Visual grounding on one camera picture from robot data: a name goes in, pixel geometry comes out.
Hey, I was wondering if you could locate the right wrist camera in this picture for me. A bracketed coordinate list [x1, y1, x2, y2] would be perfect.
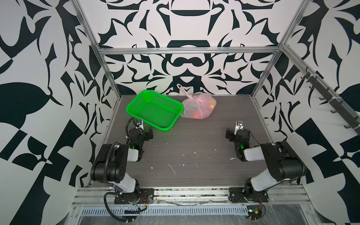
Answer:
[234, 120, 244, 134]

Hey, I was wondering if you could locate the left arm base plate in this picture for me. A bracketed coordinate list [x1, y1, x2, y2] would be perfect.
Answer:
[114, 188, 154, 204]

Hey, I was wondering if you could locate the aluminium front rail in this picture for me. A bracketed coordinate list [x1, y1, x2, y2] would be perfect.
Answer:
[72, 185, 311, 206]

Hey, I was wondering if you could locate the green plastic perforated basket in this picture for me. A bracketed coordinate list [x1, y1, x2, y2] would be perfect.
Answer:
[126, 90, 184, 132]

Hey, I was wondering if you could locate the small green-lit circuit board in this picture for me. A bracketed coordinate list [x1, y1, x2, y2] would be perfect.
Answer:
[246, 204, 266, 221]

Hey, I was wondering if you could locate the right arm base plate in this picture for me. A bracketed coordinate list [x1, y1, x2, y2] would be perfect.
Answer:
[228, 187, 269, 203]

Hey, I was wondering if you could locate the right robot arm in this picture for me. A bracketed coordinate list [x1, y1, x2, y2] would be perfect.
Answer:
[226, 129, 307, 199]

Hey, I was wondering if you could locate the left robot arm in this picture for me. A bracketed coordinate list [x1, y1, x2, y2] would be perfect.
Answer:
[90, 128, 153, 197]

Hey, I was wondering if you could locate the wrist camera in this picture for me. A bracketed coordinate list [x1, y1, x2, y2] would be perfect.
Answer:
[133, 119, 144, 130]
[234, 120, 244, 134]

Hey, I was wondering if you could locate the white slotted cable duct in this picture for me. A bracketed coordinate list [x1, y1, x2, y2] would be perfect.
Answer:
[80, 205, 248, 217]

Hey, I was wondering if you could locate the black wall hook rack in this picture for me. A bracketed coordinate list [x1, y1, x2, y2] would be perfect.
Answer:
[301, 67, 360, 135]

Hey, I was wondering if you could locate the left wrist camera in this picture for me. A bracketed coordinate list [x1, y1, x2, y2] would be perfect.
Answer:
[133, 119, 144, 130]

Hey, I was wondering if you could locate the pink plastic bag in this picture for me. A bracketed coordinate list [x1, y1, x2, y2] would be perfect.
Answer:
[177, 83, 217, 120]

